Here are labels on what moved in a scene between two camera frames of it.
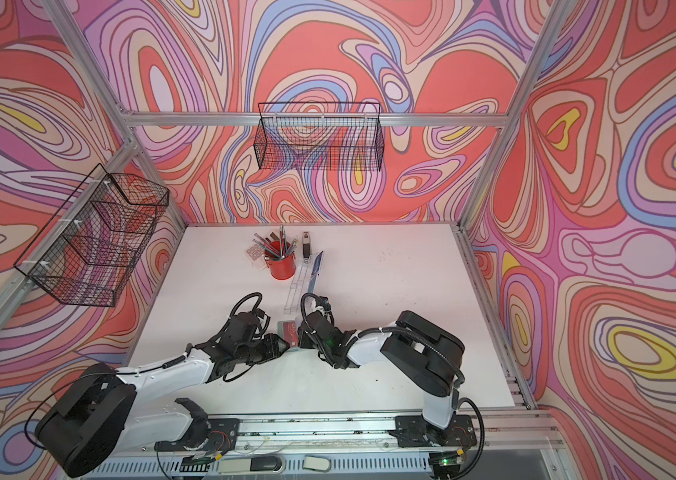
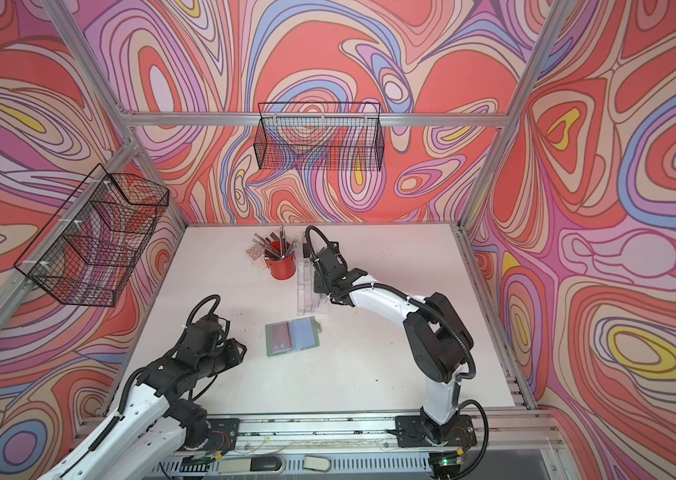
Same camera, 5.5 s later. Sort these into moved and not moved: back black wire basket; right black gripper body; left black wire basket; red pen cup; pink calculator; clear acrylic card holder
Moved: clear acrylic card holder; right black gripper body
Not moved: left black wire basket; red pen cup; back black wire basket; pink calculator
